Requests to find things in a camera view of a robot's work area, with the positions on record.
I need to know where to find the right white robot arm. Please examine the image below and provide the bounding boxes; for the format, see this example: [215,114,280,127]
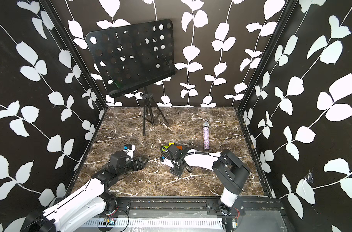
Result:
[160,144,250,215]

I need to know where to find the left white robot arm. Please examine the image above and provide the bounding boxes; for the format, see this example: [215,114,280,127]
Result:
[20,150,149,232]

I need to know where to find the purple glitter microphone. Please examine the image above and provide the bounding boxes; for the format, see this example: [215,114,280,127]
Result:
[203,121,210,150]

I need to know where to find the black perforated music stand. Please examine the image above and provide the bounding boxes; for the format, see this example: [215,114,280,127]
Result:
[85,19,176,124]

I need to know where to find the white slotted cable duct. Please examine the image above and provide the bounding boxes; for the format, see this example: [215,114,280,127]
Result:
[81,217,223,230]

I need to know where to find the black front mounting rail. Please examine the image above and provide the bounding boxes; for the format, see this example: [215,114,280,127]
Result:
[116,196,285,217]

